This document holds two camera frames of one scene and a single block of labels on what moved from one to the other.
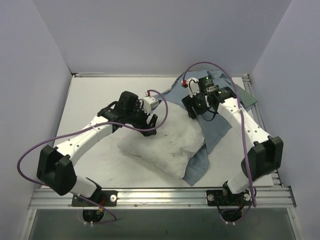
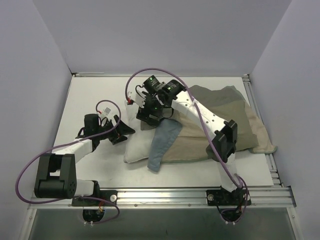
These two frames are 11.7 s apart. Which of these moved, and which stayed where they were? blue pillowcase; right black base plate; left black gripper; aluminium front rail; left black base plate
Moved: left black gripper; blue pillowcase
Stayed: right black base plate; aluminium front rail; left black base plate
